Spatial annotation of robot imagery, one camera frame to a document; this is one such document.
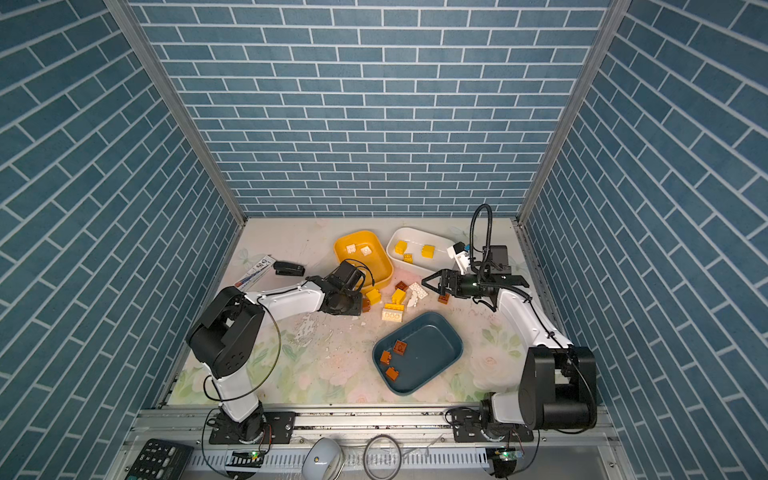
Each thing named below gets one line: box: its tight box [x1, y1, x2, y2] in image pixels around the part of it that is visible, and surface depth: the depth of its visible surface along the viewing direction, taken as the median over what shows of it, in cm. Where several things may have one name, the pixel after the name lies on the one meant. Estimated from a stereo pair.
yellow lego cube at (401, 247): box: [394, 240, 409, 255], surface depth 113 cm
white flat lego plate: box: [409, 282, 428, 300], surface depth 101 cm
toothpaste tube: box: [234, 254, 276, 291], surface depth 104 cm
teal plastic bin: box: [372, 311, 464, 396], surface depth 88 cm
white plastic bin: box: [386, 227, 456, 275], surface depth 113 cm
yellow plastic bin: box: [334, 230, 394, 293], surface depth 110 cm
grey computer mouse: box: [302, 437, 341, 480], surface depth 64 cm
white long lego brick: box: [382, 309, 404, 322], surface depth 95 cm
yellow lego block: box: [392, 288, 406, 305], surface depth 98 cm
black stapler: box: [273, 261, 305, 277], surface depth 107 cm
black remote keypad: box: [125, 438, 194, 480], surface depth 69 cm
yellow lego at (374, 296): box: [366, 288, 381, 305], surface depth 97 cm
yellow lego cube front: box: [421, 244, 435, 259], surface depth 113 cm
